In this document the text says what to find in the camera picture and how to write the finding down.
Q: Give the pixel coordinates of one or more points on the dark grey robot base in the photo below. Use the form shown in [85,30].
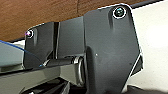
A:
[110,43]

